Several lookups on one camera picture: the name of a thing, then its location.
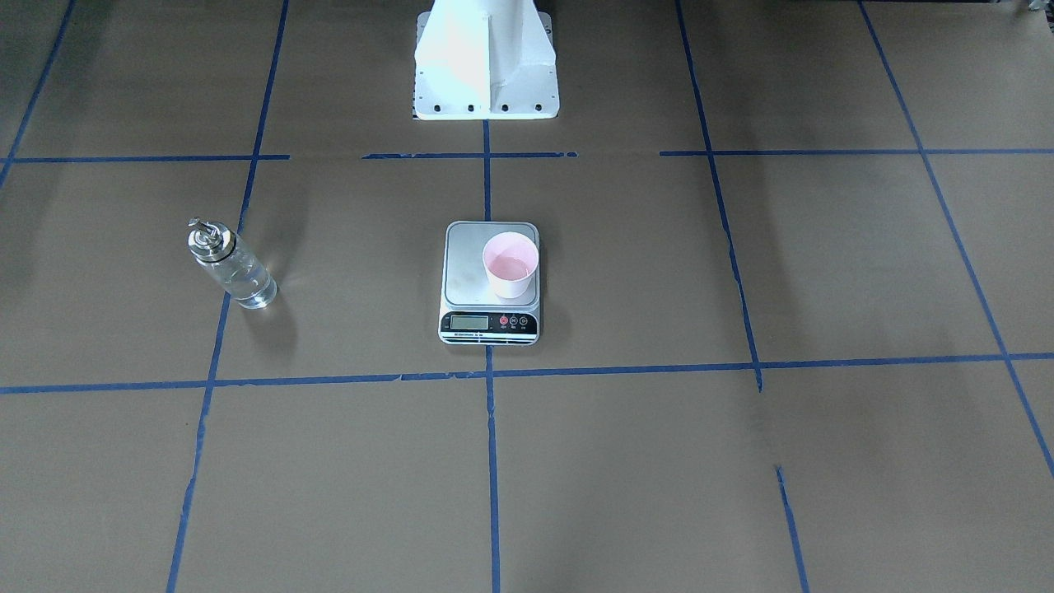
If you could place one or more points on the glass sauce bottle metal spout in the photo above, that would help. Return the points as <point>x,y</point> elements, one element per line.
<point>224,256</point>

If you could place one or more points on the white digital kitchen scale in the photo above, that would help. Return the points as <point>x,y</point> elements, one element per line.
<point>469,312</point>

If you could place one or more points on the pink plastic cup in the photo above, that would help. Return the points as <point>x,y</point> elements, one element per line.
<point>510,260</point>

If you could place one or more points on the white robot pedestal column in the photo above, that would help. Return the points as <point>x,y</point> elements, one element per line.
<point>485,60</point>

